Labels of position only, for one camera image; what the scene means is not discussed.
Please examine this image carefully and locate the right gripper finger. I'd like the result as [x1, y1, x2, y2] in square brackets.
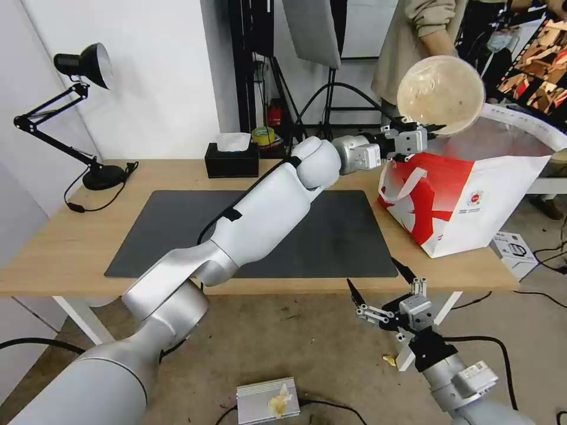
[347, 277, 396, 329]
[391, 256, 429, 303]

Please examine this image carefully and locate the black tripod light stand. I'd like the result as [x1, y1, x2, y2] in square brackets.
[292, 66, 387, 143]

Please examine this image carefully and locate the grey softbox panel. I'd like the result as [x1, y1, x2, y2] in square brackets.
[282, 0, 343, 70]

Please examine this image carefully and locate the white printed cardboard box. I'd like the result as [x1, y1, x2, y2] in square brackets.
[490, 231, 541, 282]

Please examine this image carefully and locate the crumpled pale paper scrap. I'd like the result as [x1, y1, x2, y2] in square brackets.
[267, 384, 295, 420]

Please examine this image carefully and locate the red labelled box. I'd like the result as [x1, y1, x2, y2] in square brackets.
[267, 104, 286, 130]

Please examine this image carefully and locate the black articulated desk lamp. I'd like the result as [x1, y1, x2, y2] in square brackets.
[13, 42, 127, 191]

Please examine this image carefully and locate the person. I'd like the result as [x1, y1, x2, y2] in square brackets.
[371, 0, 464, 108]

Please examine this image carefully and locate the silver metal power supply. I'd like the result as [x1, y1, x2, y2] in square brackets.
[235, 376, 300, 425]

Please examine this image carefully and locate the black tissue box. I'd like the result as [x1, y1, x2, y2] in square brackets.
[204, 142, 260, 179]

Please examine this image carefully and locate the red and white takeout bag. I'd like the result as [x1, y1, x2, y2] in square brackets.
[377, 152, 553, 260]

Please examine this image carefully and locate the black lamp power cable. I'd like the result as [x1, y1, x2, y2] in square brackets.
[64, 161, 139, 214]

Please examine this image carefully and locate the white flat bracket plate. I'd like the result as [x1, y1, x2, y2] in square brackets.
[395, 341, 418, 373]

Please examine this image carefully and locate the round plastic takeout bowl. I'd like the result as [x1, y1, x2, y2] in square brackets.
[396, 55, 487, 136]

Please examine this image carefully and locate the colourful printed board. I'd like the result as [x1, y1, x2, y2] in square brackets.
[496, 17, 567, 117]

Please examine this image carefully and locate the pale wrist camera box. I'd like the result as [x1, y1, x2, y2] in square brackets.
[396, 129, 429, 156]
[398, 295, 433, 331]

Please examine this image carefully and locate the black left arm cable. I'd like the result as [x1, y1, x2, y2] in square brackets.
[196, 155, 303, 245]

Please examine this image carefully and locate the white mesh hamper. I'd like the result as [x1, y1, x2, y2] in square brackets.
[476, 102, 567, 195]

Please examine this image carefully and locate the wooden table with white legs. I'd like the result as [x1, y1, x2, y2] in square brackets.
[0, 158, 519, 346]

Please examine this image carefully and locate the black floor cable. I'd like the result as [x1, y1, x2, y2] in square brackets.
[0, 338, 86, 356]
[219, 398, 369, 425]
[442, 335, 520, 411]

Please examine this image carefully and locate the black desk mat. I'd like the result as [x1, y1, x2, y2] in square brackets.
[104, 190, 399, 280]

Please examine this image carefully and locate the white tissue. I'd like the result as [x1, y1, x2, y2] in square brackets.
[216, 132, 252, 154]

